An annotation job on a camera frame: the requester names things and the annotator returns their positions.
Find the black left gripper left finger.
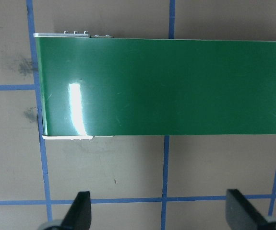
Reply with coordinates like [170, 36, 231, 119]
[60, 191, 91, 230]

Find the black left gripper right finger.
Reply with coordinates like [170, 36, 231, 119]
[226, 189, 272, 230]

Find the green conveyor belt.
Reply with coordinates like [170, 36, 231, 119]
[34, 33, 276, 139]

